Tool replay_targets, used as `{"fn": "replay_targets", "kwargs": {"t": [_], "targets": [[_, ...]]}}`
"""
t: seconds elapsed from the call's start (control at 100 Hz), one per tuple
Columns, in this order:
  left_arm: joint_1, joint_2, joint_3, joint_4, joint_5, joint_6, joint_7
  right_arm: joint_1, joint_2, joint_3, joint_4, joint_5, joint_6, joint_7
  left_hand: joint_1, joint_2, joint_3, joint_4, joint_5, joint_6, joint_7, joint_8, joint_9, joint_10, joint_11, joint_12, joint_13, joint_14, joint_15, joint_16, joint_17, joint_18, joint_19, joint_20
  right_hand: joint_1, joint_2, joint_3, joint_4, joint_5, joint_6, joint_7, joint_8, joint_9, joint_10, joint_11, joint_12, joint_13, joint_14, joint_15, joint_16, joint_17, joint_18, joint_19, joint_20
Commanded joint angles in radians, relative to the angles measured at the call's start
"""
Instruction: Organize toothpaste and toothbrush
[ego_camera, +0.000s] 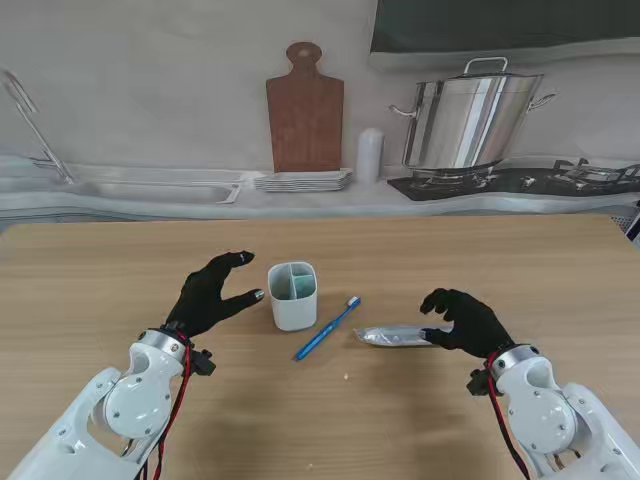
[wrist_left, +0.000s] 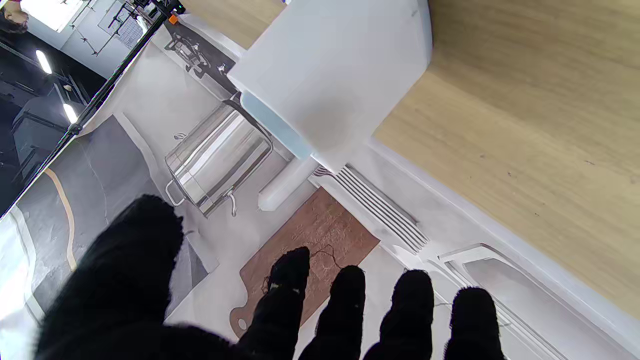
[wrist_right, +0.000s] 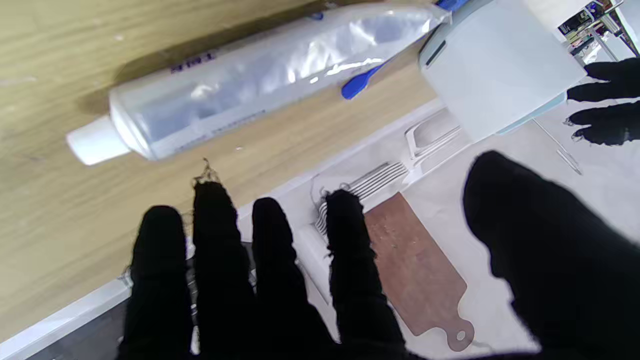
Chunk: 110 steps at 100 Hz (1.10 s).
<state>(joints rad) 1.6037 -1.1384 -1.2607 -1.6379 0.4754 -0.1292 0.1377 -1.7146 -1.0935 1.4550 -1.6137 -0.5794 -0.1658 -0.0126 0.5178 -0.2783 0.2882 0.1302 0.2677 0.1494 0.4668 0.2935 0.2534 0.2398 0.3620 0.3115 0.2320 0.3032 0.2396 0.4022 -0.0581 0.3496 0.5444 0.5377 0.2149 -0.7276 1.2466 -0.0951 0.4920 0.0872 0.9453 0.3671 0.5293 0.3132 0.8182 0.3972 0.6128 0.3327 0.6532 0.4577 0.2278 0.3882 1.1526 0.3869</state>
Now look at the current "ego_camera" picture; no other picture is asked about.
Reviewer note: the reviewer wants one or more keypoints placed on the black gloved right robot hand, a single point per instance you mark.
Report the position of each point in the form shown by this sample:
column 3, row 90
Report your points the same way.
column 475, row 325

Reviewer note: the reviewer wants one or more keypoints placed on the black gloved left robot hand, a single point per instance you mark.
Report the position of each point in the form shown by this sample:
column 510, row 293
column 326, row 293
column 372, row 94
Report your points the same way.
column 200, row 305

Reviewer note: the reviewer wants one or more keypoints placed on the silver toothpaste tube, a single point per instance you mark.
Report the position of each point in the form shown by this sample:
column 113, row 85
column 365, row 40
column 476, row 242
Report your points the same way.
column 385, row 336

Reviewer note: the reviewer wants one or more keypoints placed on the white divided toothbrush holder cup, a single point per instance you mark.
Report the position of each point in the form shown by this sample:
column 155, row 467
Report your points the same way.
column 295, row 315

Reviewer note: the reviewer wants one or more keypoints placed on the blue toothbrush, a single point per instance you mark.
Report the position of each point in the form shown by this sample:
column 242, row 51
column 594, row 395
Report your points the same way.
column 320, row 339

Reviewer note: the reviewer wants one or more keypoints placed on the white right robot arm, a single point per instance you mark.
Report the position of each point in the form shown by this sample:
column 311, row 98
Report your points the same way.
column 540, row 415

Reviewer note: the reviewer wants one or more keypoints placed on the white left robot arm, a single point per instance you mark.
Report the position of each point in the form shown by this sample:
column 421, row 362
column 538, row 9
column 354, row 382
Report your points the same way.
column 130, row 400

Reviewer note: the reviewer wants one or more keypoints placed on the stainless steel sink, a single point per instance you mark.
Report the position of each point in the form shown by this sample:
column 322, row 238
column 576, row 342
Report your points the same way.
column 150, row 192

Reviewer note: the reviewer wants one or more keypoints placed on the black gas stove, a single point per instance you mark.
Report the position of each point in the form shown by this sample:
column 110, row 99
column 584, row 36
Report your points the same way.
column 450, row 187

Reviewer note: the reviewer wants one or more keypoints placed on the stack of white plates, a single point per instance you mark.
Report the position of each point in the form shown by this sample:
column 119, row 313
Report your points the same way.
column 300, row 181

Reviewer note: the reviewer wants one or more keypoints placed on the perforated metal panel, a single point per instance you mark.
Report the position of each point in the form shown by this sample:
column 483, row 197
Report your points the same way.
column 631, row 225

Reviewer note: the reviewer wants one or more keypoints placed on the white cylindrical bottle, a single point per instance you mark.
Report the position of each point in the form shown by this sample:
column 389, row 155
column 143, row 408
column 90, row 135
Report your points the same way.
column 370, row 157

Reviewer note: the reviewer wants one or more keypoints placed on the large stainless steel pot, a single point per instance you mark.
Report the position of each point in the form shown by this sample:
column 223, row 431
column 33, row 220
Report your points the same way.
column 465, row 125

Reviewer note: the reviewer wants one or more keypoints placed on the brown wooden cutting board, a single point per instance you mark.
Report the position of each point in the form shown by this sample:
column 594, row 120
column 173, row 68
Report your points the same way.
column 305, row 125

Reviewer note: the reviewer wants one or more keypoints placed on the chrome kitchen faucet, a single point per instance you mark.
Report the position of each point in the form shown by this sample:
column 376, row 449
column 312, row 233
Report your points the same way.
column 44, row 145

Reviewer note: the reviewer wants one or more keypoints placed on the dark range hood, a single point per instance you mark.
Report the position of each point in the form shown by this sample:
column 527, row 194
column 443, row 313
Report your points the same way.
column 500, row 25

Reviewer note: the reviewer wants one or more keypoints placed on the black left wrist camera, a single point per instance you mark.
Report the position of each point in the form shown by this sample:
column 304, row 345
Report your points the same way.
column 204, row 362

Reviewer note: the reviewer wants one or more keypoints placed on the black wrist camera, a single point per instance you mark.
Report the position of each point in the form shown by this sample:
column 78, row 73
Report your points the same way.
column 479, row 384
column 204, row 362

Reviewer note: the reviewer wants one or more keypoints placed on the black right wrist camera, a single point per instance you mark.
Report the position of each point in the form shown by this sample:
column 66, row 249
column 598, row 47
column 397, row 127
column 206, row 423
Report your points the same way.
column 479, row 384

